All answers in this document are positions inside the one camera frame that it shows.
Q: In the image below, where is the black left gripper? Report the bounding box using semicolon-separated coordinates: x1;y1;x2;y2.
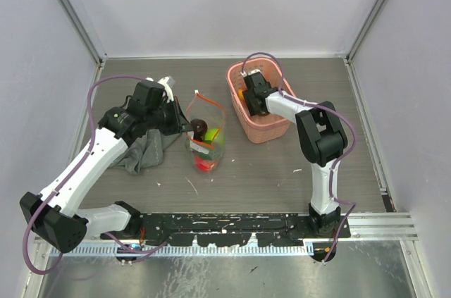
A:
146;96;193;136

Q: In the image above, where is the dark plum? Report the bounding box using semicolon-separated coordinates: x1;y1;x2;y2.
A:
190;118;208;142

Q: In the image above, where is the clear zip bag orange zipper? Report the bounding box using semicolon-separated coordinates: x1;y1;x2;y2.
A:
185;89;226;174

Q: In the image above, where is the green apple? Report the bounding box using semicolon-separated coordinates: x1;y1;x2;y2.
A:
204;128;225;146

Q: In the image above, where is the dark green lime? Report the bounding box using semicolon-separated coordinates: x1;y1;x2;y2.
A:
195;147;223;161

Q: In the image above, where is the red apple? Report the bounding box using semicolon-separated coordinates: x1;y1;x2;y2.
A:
194;156;217;173

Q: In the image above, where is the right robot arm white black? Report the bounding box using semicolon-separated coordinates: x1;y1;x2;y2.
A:
242;70;348;237

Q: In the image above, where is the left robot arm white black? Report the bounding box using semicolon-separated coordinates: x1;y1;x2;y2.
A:
20;76;192;254

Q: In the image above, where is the pink plastic basket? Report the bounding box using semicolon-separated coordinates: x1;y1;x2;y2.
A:
226;57;294;144

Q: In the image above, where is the grey cloth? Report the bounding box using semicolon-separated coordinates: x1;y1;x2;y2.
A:
109;130;180;175

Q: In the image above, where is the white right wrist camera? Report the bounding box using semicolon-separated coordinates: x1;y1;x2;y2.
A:
240;69;261;77

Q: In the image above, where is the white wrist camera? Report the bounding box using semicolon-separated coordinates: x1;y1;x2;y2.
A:
240;69;261;77
158;76;175;101

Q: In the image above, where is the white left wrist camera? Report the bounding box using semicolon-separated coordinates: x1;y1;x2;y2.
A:
158;76;175;101

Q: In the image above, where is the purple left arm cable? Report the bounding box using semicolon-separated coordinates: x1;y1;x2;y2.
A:
23;75;170;275

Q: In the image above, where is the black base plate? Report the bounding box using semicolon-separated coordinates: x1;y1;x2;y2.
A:
112;213;338;247

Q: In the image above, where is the white slotted cable duct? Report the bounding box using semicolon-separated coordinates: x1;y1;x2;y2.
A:
65;242;314;257

